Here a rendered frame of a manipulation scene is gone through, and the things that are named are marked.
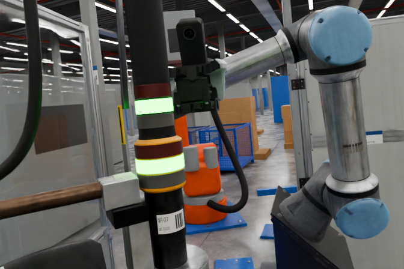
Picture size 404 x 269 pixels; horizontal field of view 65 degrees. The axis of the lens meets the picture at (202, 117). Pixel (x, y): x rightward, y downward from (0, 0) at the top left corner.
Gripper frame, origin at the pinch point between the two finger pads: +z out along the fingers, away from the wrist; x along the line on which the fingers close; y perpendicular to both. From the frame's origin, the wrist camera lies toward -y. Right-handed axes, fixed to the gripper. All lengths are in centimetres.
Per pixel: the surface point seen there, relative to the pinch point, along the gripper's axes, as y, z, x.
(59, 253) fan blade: 21.8, 9.2, 15.4
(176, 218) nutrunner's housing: 15.3, 17.1, -1.7
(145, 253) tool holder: 17.6, 18.6, 0.9
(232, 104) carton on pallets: 21, -786, 32
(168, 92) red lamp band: 4.2, 16.5, -2.0
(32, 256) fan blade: 21.3, 11.1, 17.5
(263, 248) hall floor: 165, -287, -10
